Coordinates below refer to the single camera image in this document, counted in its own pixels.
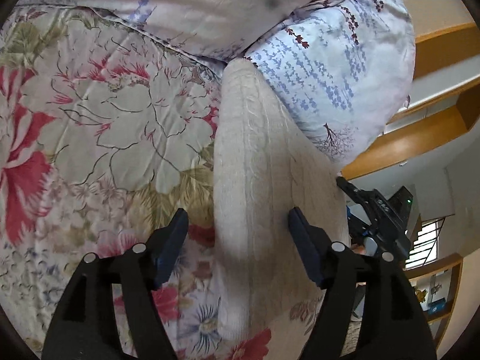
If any beige cable-knit sweater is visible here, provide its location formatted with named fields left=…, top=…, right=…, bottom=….
left=213, top=58, right=348, bottom=341

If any wooden shelf unit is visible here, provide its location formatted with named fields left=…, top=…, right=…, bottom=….
left=404, top=253, right=463, bottom=348

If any blue floral right pillow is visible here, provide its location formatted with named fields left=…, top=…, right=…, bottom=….
left=245, top=0, right=416, bottom=168

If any floral bed quilt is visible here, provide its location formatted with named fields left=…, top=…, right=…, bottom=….
left=1, top=5, right=322, bottom=359

